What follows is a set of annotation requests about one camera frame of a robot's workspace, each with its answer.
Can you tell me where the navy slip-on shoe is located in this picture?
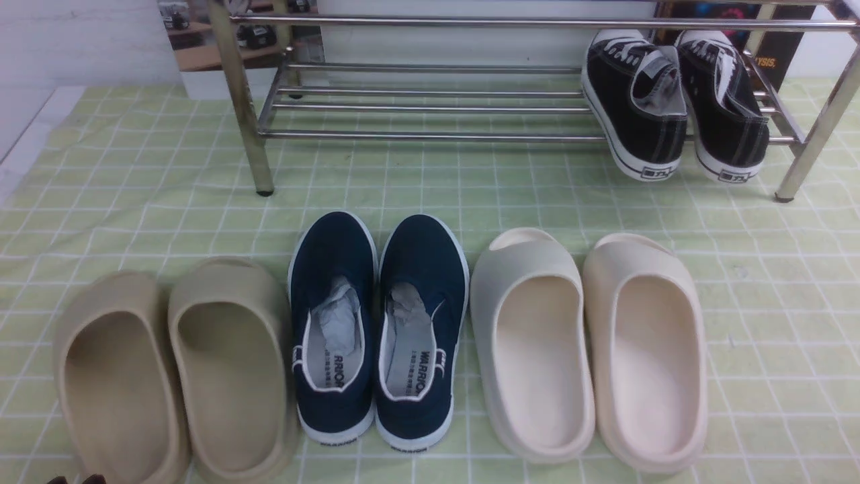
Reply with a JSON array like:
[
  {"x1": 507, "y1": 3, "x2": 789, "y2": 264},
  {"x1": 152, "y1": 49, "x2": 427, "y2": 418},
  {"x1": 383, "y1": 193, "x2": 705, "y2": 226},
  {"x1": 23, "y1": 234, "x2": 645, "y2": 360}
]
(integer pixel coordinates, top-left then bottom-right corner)
[
  {"x1": 284, "y1": 211, "x2": 378, "y2": 446},
  {"x1": 374, "y1": 214, "x2": 470, "y2": 453}
]

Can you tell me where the metal shoe rack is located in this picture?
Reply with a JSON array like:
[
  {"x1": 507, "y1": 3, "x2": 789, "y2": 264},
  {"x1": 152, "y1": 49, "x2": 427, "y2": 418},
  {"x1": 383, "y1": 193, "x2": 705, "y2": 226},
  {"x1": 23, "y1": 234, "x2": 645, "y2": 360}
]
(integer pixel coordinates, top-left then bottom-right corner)
[{"x1": 207, "y1": 1, "x2": 858, "y2": 203}]

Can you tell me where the poster board behind rack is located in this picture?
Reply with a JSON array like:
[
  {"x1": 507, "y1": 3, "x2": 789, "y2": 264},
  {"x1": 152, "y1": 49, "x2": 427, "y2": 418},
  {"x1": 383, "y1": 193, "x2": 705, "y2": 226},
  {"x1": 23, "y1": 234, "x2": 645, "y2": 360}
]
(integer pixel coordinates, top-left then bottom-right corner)
[{"x1": 155, "y1": 1, "x2": 325, "y2": 100}]

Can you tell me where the dark box behind rack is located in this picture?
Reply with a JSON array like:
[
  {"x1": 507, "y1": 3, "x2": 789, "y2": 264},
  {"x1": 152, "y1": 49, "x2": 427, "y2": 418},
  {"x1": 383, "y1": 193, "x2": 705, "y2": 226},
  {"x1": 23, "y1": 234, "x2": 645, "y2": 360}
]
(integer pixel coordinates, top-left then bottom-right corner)
[{"x1": 656, "y1": 2, "x2": 815, "y2": 90}]

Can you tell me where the left cream foam slide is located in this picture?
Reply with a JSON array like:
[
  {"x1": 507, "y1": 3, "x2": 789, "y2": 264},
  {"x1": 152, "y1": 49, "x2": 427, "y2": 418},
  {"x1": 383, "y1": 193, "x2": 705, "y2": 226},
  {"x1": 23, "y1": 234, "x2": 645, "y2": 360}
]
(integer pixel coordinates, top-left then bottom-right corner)
[{"x1": 470, "y1": 227, "x2": 595, "y2": 465}]

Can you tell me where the cream foam slide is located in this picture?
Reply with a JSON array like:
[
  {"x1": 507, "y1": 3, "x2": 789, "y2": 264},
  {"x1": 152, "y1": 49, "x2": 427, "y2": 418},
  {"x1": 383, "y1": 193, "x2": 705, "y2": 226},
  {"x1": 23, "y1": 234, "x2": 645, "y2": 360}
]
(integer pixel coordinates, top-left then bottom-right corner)
[
  {"x1": 583, "y1": 233, "x2": 707, "y2": 475},
  {"x1": 470, "y1": 227, "x2": 595, "y2": 465}
]

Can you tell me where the right tan foam slide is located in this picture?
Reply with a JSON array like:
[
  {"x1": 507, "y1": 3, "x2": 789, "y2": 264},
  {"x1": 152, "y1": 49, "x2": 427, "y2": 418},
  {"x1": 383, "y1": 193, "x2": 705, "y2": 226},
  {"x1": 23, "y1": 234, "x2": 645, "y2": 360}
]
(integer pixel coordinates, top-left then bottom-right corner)
[{"x1": 168, "y1": 256, "x2": 299, "y2": 483}]

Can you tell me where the tan foam slide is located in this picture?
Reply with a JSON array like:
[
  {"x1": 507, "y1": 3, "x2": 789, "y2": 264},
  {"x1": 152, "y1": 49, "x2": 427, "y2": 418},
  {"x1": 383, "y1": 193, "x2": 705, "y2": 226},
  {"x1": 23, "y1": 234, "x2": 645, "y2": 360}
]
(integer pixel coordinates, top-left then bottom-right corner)
[
  {"x1": 52, "y1": 272, "x2": 191, "y2": 483},
  {"x1": 168, "y1": 256, "x2": 299, "y2": 483}
]

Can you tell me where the right cream foam slide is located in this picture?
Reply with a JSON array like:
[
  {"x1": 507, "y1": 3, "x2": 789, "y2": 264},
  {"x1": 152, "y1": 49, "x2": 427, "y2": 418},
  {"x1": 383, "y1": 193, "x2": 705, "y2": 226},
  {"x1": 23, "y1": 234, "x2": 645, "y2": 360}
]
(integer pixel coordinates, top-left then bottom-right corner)
[{"x1": 583, "y1": 233, "x2": 707, "y2": 475}]

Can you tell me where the left black canvas sneaker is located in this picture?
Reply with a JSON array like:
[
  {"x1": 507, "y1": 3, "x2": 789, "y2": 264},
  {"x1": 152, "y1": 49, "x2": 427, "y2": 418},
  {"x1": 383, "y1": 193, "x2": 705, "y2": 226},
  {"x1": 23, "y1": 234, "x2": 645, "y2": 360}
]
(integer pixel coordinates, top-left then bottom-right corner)
[{"x1": 580, "y1": 30, "x2": 688, "y2": 183}]

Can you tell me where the black canvas sneaker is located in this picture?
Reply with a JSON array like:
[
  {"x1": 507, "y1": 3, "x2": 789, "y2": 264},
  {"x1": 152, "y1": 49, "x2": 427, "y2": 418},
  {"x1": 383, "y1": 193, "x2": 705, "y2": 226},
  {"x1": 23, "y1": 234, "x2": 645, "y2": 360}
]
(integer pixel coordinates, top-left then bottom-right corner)
[
  {"x1": 580, "y1": 30, "x2": 688, "y2": 183},
  {"x1": 675, "y1": 30, "x2": 770, "y2": 185}
]

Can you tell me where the green checkered mat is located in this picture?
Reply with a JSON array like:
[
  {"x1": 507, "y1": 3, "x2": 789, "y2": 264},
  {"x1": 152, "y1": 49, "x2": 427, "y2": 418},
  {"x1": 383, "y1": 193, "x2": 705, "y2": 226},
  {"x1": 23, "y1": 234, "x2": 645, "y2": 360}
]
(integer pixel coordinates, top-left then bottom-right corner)
[{"x1": 1, "y1": 85, "x2": 859, "y2": 483}]

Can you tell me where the right black canvas sneaker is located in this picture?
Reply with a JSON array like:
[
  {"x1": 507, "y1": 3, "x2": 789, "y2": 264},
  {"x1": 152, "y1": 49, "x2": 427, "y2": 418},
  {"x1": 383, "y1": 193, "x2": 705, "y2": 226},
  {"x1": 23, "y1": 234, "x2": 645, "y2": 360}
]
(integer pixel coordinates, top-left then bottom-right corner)
[{"x1": 675, "y1": 30, "x2": 770, "y2": 185}]

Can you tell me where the left tan foam slide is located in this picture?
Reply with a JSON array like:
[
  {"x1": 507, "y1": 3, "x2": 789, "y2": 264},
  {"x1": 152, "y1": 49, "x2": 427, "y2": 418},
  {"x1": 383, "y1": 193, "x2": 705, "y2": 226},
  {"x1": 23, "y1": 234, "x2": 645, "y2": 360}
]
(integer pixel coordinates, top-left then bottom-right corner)
[{"x1": 52, "y1": 272, "x2": 191, "y2": 483}]

